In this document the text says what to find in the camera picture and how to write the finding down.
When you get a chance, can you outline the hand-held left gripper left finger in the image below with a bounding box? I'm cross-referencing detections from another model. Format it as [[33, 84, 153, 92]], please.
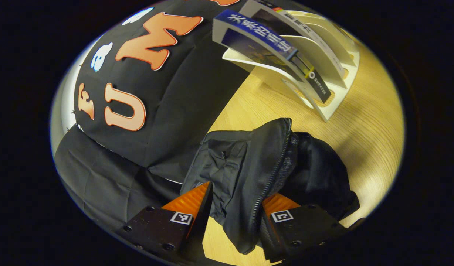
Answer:
[[116, 181, 213, 263]]

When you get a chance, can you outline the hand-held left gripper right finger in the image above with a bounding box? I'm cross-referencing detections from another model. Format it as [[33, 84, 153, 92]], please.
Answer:
[[260, 192, 364, 263]]

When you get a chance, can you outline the black schoolbag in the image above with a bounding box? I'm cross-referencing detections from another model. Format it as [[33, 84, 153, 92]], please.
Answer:
[[180, 117, 360, 255]]

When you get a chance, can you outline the white bookshelf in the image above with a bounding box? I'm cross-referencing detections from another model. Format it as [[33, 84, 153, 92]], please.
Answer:
[[223, 10, 360, 122]]

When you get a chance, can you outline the blue picture cover book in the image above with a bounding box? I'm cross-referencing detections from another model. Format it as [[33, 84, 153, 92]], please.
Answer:
[[212, 9, 332, 104]]

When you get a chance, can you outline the black backdrop cloth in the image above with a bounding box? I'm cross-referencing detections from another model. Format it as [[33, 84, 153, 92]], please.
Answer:
[[51, 0, 312, 241]]

